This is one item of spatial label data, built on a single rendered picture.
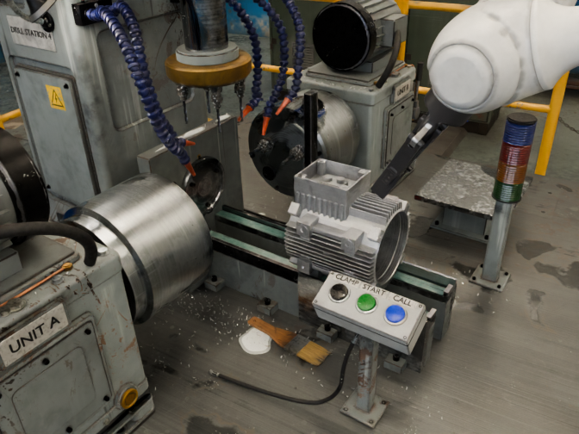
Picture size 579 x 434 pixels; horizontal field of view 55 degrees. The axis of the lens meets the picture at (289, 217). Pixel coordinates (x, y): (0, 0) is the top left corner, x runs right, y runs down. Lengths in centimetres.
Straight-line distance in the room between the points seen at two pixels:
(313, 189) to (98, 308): 46
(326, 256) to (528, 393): 46
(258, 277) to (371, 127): 55
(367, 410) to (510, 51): 70
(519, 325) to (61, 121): 111
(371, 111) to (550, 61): 94
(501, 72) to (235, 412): 77
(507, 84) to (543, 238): 106
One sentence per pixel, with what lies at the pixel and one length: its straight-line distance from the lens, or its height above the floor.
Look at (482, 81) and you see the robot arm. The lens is 62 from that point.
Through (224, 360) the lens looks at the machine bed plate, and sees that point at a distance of 121.
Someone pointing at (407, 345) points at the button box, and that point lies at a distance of 89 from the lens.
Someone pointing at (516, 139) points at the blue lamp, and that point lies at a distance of 126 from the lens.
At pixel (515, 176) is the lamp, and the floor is 110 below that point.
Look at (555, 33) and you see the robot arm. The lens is 66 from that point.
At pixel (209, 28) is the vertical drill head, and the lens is 117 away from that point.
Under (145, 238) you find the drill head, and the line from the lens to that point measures 100.
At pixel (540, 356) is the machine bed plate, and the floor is 80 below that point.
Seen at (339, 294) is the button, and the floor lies 107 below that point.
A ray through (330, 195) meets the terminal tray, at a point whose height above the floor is 113.
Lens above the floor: 165
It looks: 31 degrees down
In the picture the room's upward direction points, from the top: 2 degrees counter-clockwise
